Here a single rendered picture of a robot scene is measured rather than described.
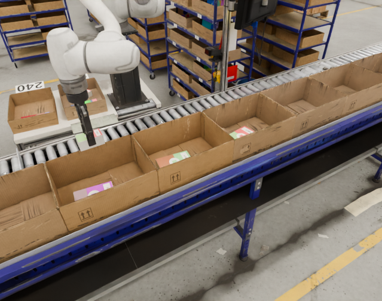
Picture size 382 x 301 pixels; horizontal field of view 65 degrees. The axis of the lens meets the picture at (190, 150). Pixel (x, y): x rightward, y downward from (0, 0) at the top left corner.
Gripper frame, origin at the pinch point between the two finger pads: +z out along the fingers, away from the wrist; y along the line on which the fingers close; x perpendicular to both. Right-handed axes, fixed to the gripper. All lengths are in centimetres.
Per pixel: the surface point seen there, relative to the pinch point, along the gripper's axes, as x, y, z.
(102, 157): 4.1, -7.7, 19.8
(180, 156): 36.7, 9.1, 21.1
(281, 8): 246, -146, 16
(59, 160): -13.7, -7.7, 13.3
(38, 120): -18, -86, 36
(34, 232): -29.8, 21.1, 18.9
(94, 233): -11.1, 27.1, 25.8
